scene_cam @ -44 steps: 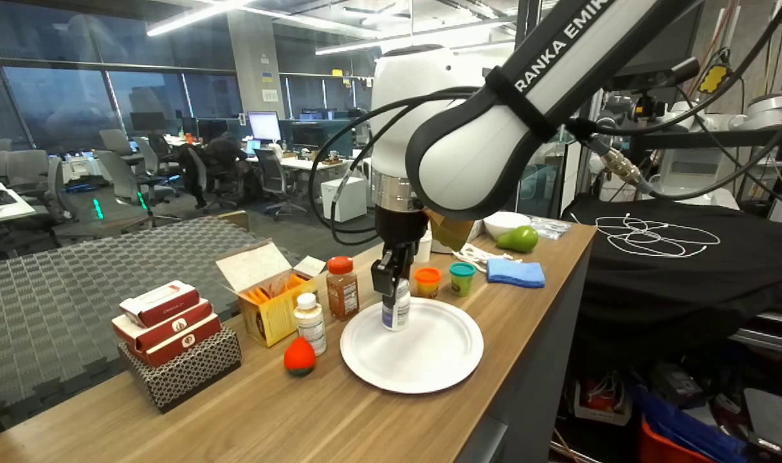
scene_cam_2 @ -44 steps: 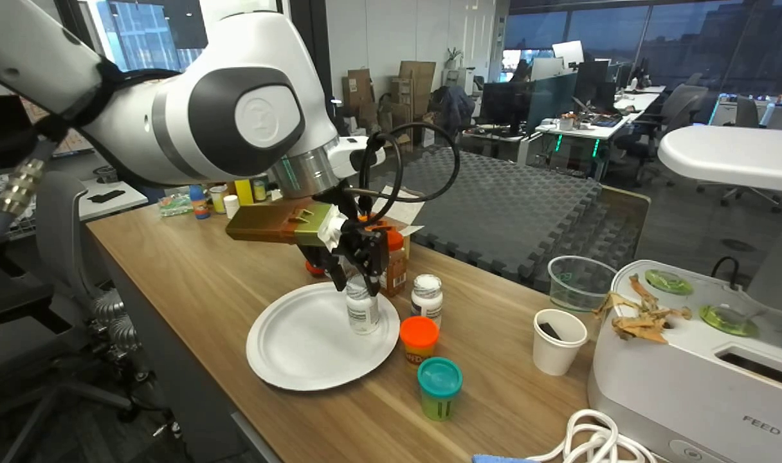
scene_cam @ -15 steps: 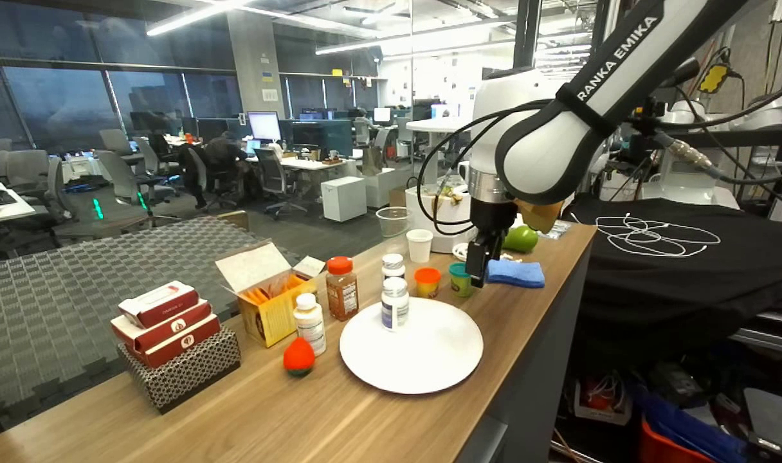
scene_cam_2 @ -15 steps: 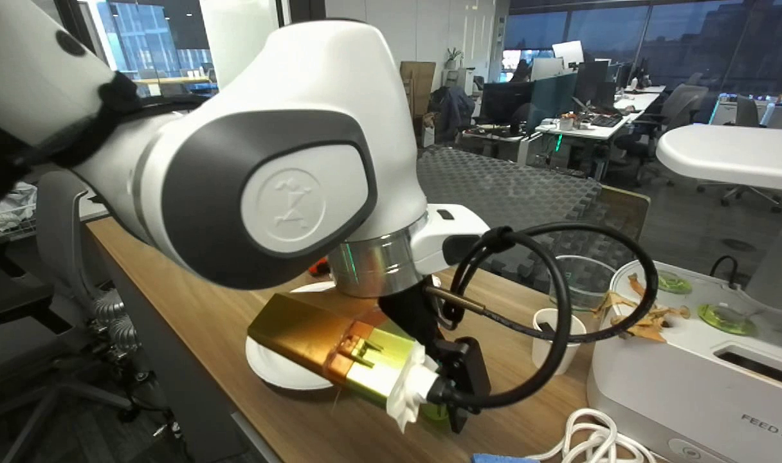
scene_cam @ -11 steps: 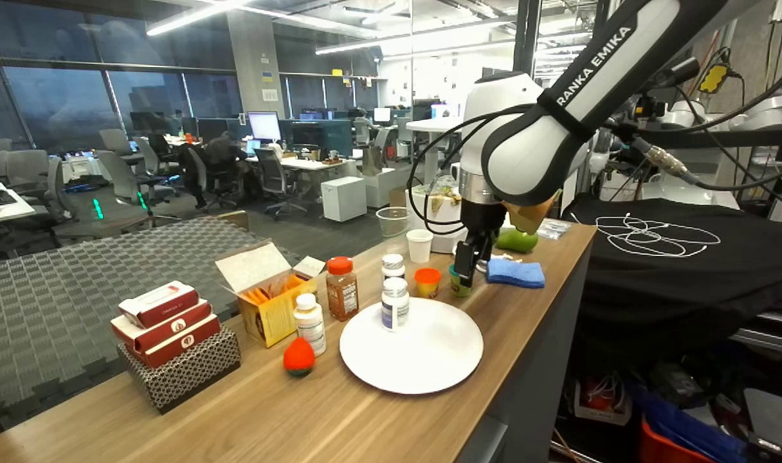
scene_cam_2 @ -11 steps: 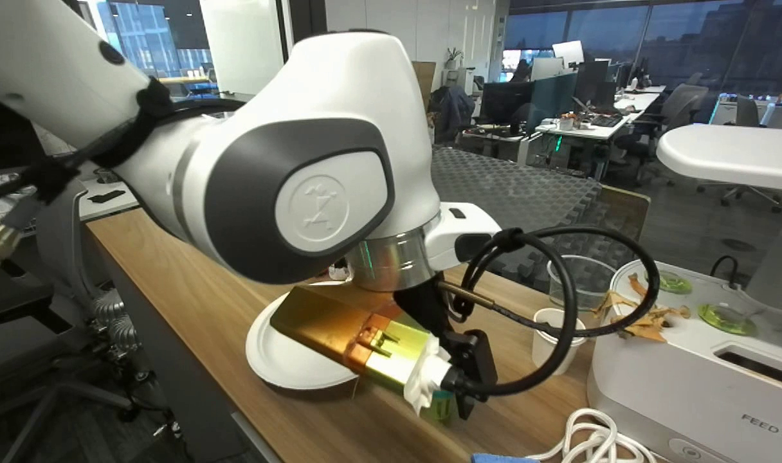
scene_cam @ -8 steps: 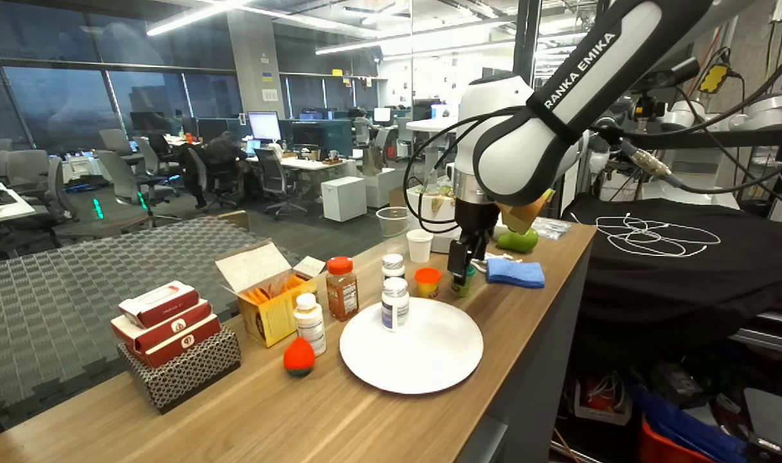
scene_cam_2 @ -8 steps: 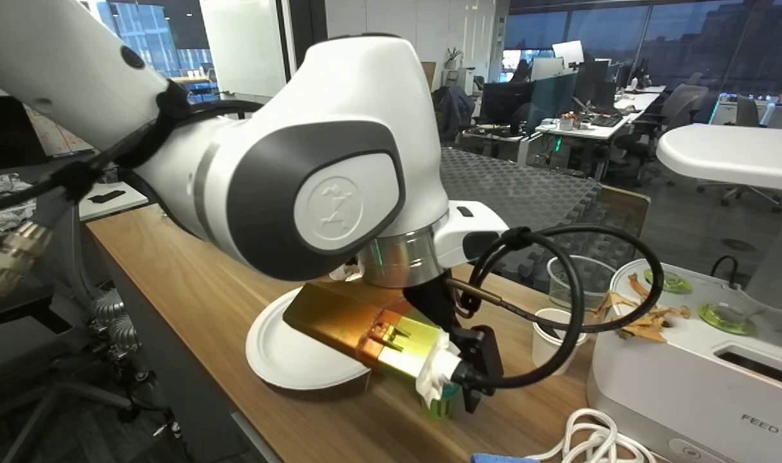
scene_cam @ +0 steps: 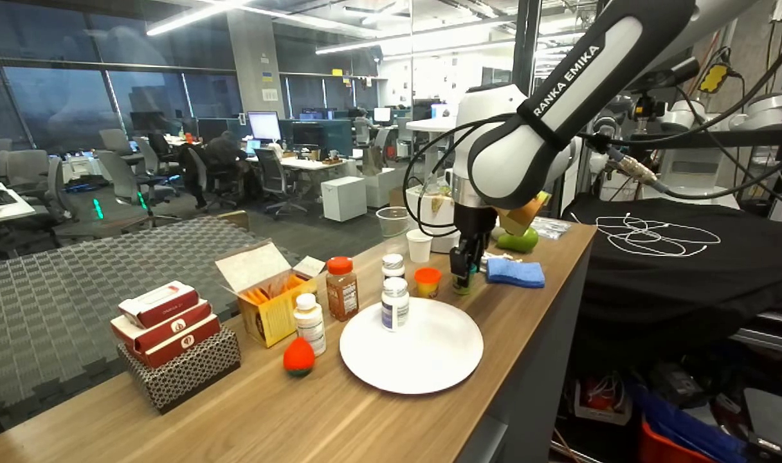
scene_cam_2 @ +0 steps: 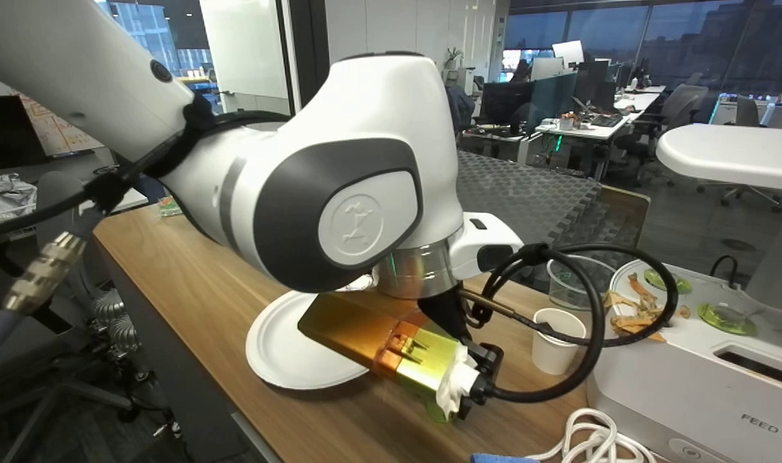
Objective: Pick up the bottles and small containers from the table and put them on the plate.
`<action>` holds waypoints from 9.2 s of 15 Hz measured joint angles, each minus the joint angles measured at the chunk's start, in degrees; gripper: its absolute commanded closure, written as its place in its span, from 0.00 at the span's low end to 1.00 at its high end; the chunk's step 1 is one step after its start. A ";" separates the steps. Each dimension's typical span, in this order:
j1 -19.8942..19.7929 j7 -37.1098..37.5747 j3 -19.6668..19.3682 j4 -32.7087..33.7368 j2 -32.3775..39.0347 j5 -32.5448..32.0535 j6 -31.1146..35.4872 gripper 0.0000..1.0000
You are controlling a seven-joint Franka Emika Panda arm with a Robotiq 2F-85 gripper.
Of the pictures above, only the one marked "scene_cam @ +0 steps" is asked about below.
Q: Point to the grey patterned box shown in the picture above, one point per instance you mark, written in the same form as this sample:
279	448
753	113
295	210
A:
186	373

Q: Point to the white slatted plastic piece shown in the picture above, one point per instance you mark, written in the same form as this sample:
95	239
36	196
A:
551	227

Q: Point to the white cabinet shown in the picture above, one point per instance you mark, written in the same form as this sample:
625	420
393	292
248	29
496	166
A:
343	198

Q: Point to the black vertical pole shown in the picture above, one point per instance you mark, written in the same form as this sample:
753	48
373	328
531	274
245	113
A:
524	41

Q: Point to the yellow cardboard box open flaps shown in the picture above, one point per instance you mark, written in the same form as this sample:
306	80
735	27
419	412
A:
275	311

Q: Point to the clear plastic cup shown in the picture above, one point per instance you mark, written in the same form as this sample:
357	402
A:
393	225

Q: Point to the long ceiling light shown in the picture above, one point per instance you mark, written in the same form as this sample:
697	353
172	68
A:
193	16
365	45

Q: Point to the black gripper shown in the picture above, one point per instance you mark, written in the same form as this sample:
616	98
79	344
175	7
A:
474	230

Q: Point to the black cloth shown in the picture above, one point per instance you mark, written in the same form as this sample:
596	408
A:
707	287

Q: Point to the red bin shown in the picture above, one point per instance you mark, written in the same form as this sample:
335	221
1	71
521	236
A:
670	443

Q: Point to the computer monitor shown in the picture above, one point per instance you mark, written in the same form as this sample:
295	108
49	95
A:
266	126

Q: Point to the yellow tub orange lid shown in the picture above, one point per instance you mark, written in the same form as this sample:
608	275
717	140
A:
427	281

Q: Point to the stained white bottle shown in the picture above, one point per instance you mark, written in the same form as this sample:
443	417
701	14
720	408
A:
310	324

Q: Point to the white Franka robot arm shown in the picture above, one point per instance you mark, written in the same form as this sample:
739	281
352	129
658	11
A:
509	162

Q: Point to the white paper cup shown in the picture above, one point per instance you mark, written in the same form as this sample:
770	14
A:
416	248

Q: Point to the white paper plate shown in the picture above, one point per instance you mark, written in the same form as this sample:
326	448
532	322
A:
424	355

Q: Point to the red flat box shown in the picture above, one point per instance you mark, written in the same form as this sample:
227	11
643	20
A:
172	324
159	302
187	340

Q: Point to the grey foam floor mat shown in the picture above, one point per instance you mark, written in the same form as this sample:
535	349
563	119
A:
65	299

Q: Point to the white office desk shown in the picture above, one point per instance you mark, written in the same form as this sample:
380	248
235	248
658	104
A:
315	162

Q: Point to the white lab equipment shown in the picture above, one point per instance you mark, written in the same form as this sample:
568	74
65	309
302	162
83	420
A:
726	119

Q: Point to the spice jar orange lid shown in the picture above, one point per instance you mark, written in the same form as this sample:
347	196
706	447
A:
343	292

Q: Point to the blue bin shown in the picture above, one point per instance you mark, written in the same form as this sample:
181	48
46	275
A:
707	429

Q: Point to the green toy pear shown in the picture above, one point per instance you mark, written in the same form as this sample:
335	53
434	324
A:
521	243

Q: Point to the red toy strawberry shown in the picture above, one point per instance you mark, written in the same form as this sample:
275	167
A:
299	359

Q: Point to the black office chair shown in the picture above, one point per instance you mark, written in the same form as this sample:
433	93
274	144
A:
274	175

